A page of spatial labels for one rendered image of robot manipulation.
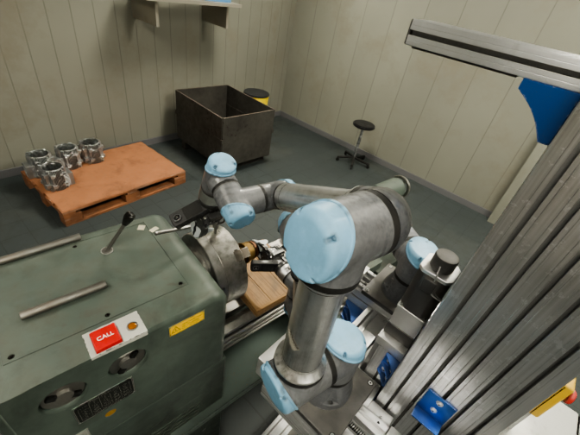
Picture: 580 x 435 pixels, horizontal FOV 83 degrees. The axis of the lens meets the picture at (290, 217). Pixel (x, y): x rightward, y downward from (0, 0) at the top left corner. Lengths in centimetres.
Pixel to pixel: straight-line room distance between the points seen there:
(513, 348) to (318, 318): 42
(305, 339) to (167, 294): 53
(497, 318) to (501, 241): 17
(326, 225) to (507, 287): 44
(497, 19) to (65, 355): 447
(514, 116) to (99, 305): 428
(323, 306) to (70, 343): 67
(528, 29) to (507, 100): 68
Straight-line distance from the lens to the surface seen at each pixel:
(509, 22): 452
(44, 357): 101
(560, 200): 67
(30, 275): 121
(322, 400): 98
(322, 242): 45
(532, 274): 73
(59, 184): 361
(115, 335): 98
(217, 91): 477
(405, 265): 121
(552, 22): 446
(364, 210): 49
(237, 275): 124
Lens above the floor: 206
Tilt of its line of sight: 36 degrees down
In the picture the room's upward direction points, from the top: 11 degrees clockwise
